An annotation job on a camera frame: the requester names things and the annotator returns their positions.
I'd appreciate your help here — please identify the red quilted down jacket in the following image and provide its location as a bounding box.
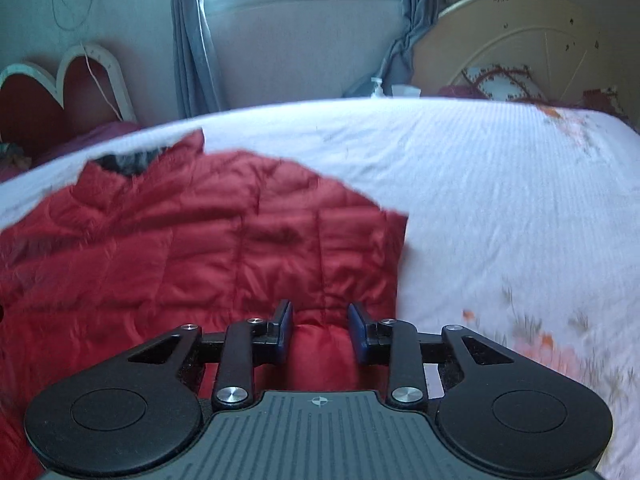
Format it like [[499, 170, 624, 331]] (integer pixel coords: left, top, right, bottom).
[[1, 132, 407, 479]]

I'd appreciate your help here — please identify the white floral bed quilt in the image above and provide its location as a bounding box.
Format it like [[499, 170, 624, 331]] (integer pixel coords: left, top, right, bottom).
[[1, 99, 639, 479]]

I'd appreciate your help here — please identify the white plastic bottle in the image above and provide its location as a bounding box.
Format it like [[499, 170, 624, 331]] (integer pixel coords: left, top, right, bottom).
[[371, 77, 385, 99]]

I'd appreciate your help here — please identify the left blue-grey curtain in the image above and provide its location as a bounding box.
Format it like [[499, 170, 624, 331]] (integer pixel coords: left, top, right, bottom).
[[170, 0, 228, 118]]

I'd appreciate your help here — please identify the blue-grey curtain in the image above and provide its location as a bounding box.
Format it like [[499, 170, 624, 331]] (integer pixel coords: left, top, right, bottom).
[[344, 0, 439, 98], [170, 0, 228, 118]]

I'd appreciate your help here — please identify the embroidered white pillow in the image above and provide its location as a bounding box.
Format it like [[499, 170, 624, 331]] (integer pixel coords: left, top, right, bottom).
[[461, 64, 547, 103]]

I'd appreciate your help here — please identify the red heart-shaped headboard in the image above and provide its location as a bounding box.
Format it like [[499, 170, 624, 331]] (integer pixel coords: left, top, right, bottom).
[[1, 44, 137, 158]]

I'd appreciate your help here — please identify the red patterned pillow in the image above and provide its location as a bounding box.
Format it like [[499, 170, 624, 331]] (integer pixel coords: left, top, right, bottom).
[[582, 86, 629, 122]]

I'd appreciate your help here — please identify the cream round headboard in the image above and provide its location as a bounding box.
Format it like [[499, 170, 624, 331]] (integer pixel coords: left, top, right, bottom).
[[411, 0, 623, 103]]

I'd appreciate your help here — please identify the right blue-grey curtain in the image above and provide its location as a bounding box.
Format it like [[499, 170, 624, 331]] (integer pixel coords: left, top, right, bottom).
[[344, 0, 439, 98]]

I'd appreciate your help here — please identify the white hanging cable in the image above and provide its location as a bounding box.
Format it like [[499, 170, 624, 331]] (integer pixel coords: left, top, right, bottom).
[[49, 0, 124, 122]]

